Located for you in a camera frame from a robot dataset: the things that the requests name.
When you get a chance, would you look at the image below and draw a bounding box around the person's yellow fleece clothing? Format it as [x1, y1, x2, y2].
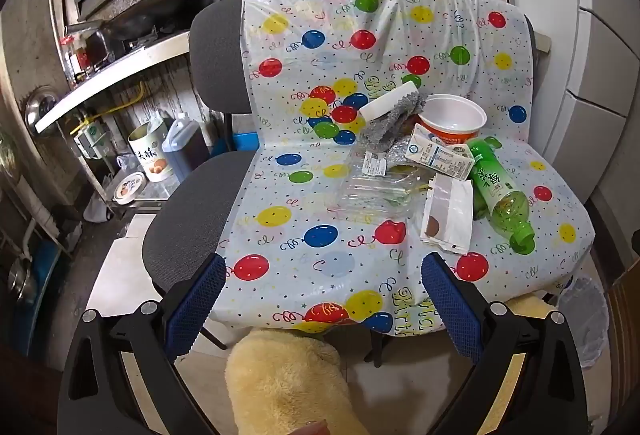
[225, 329, 372, 435]

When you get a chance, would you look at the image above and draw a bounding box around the trash bin with plastic bag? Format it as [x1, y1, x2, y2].
[556, 276, 610, 367]

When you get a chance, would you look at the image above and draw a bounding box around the yellow gas pipe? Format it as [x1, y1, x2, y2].
[70, 81, 147, 136]

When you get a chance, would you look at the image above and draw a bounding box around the white kitchen countertop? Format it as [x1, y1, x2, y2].
[34, 32, 193, 134]

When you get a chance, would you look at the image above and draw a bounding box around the dark office chair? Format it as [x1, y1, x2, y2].
[362, 12, 540, 368]

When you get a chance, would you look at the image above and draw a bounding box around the gas meter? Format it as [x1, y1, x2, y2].
[74, 115, 109, 159]

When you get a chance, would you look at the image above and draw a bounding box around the white refrigerator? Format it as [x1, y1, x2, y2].
[520, 0, 640, 276]

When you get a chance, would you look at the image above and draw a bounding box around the gas stove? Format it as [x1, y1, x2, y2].
[84, 28, 162, 62]

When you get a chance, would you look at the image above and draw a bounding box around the grey silver knitted dishcloth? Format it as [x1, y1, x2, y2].
[361, 96, 427, 166]

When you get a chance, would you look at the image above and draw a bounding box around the green plastic bottle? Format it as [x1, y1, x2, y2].
[467, 138, 537, 257]

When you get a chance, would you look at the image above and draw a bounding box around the printed tin can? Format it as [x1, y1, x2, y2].
[127, 122, 174, 183]

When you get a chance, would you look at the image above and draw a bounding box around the white sponge block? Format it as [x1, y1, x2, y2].
[360, 82, 421, 123]

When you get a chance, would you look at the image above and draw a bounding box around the brown oil jug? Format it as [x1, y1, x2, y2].
[161, 112, 211, 177]

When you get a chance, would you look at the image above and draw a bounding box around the blue basin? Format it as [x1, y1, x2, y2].
[14, 239, 63, 343]

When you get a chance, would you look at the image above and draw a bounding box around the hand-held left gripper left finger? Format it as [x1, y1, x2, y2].
[56, 252, 228, 435]

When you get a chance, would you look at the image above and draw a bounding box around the white paper wrapper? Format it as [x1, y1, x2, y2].
[419, 172, 475, 257]

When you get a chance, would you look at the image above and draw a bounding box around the balloon print plastic tablecloth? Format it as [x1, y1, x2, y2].
[207, 0, 596, 341]

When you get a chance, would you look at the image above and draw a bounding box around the white orange noodle bowl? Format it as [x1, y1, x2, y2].
[419, 92, 488, 147]

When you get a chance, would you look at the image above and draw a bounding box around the stainless steel lid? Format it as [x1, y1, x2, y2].
[24, 85, 59, 132]

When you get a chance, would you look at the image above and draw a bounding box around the clear plastic packaging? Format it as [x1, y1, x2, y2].
[340, 148, 436, 222]

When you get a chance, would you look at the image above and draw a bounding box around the white milk carton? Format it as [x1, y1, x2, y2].
[404, 122, 476, 181]

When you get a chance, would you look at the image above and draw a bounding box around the blue box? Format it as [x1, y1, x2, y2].
[231, 132, 262, 154]

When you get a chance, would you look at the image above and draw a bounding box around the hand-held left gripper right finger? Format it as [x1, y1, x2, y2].
[421, 251, 588, 435]

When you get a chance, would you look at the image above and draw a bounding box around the black wok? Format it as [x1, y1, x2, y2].
[101, 0, 189, 42]

